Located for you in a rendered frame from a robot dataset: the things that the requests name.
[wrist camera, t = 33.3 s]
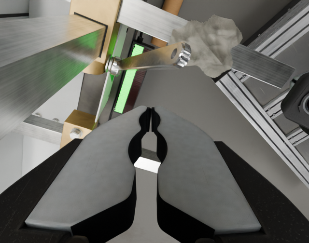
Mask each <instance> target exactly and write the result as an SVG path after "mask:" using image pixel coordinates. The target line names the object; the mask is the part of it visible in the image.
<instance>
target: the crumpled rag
mask: <svg viewBox="0 0 309 243"><path fill-rule="evenodd" d="M242 39H243V37H242V33H241V32H240V30H239V28H238V27H237V26H236V25H235V22H234V21H233V20H232V19H227V18H223V17H219V16H217V15H212V17H211V18H210V19H209V20H208V21H206V22H202V23H201V22H199V21H197V20H196V21H195V20H194V21H193V20H191V21H188V22H187V24H186V25H184V26H183V28H178V29H173V30H172V35H171V38H170V41H169V43H168V45H172V44H175V43H178V42H185V43H187V44H189V45H190V48H191V56H190V59H189V61H188V63H187V64H186V65H185V66H193V65H194V66H199V67H200V68H201V70H202V71H203V72H204V73H205V74H206V75H207V76H210V77H212V78H216V77H218V76H220V75H221V73H223V72H225V71H227V70H230V69H231V67H232V64H233V60H232V54H231V52H230V50H231V49H232V48H233V47H235V46H236V45H238V44H240V42H241V40H242Z"/></svg>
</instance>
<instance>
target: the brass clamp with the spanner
mask: <svg viewBox="0 0 309 243"><path fill-rule="evenodd" d="M121 2H122V0H71V1H70V11H69V15H70V14H77V15H80V16H82V17H85V18H87V19H89V20H92V21H94V22H97V23H99V24H102V25H104V26H106V31H105V36H104V40H103V44H102V48H101V53H100V56H99V57H98V58H97V59H96V60H94V61H93V62H92V63H91V64H90V65H88V66H87V67H86V68H85V69H84V70H83V72H84V73H88V74H94V75H100V74H103V73H105V67H106V63H107V60H108V58H109V55H110V54H113V50H114V47H115V43H116V39H117V35H118V31H119V27H120V24H121V23H119V22H117V18H118V14H119V10H120V6H121Z"/></svg>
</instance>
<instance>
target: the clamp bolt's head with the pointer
mask: <svg viewBox="0 0 309 243"><path fill-rule="evenodd" d="M113 59H114V57H113V56H112V54H110V55H109V58H108V60H107V63H106V67H105V72H107V71H108V72H110V69H111V65H112V62H113Z"/></svg>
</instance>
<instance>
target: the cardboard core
mask: <svg viewBox="0 0 309 243"><path fill-rule="evenodd" d="M182 2H183V0H165V2H164V5H163V7H162V10H164V11H167V12H169V13H171V14H174V15H176V16H177V15H178V13H179V10H180V7H181V5H182ZM151 43H152V44H154V45H156V46H158V47H161V48H162V47H165V46H166V44H167V42H166V41H163V40H161V39H158V38H156V37H153V36H152V39H151Z"/></svg>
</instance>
